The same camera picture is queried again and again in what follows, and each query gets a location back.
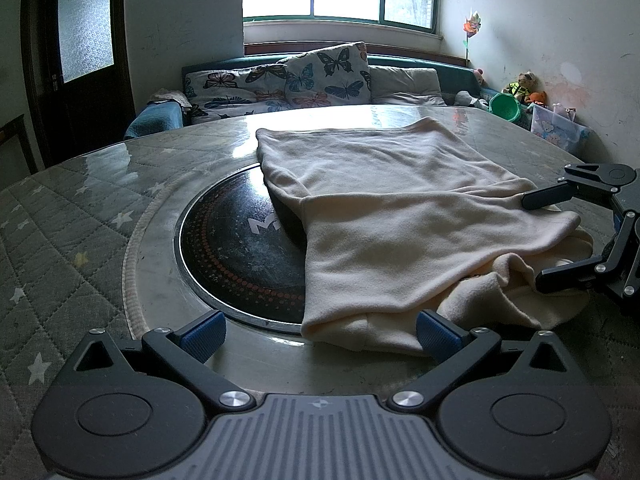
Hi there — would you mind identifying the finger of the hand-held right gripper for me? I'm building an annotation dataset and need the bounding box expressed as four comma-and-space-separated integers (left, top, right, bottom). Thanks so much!
535, 214, 637, 295
521, 181, 615, 211

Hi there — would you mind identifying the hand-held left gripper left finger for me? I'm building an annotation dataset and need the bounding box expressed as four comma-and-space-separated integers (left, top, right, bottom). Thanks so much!
50, 310, 254, 409

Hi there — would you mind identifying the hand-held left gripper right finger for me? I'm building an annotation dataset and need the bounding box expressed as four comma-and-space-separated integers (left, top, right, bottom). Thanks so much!
389, 310, 588, 409

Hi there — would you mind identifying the cream fleece garment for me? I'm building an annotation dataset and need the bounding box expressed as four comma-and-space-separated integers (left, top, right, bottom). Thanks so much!
255, 116, 593, 356

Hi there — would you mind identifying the clear plastic storage box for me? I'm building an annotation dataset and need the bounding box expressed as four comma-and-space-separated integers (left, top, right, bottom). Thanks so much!
530, 104, 592, 154

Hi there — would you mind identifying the black round induction cooktop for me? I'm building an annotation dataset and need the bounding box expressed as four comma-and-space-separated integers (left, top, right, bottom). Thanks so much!
179, 162, 321, 333

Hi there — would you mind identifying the green plastic bucket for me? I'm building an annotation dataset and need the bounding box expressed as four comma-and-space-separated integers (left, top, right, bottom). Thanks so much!
488, 92, 526, 122

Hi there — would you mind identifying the teddy bear in green vest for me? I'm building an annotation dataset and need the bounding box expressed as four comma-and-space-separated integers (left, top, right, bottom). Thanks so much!
502, 71, 539, 104

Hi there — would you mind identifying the grey plush toy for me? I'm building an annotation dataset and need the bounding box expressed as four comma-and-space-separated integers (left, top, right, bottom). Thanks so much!
453, 90, 489, 112

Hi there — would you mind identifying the beige pillow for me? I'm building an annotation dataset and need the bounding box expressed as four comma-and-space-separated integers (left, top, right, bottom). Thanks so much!
370, 66, 447, 107

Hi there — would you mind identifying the colourful pinwheel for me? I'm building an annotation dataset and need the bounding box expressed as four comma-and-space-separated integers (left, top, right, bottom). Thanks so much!
460, 10, 484, 68

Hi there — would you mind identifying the blue quilted armrest cover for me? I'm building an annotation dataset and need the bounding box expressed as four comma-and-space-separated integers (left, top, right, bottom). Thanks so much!
124, 102, 187, 140

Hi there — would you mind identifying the beige towel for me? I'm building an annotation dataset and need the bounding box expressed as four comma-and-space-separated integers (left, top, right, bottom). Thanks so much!
149, 89, 194, 109

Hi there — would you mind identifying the long butterfly print cushion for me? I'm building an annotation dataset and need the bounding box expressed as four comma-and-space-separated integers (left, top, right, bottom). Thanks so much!
184, 62, 301, 123

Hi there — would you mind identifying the square butterfly print pillow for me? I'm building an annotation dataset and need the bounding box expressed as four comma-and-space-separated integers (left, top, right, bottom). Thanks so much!
277, 41, 373, 111

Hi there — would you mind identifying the dark wooden glass door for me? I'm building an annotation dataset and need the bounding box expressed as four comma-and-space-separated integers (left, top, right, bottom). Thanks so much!
22, 0, 137, 168

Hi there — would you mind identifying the dark wooden counter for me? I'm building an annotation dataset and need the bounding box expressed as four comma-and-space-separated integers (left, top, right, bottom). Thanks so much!
0, 114, 39, 176

